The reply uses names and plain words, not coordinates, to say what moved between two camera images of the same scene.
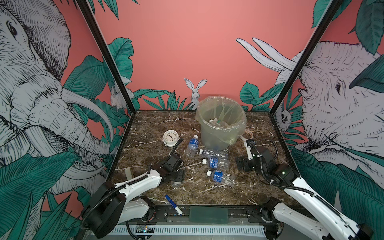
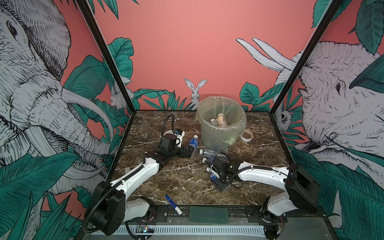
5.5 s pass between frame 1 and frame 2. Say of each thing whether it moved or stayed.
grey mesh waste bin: stayed
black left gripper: moved
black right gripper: moved
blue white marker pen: stayed
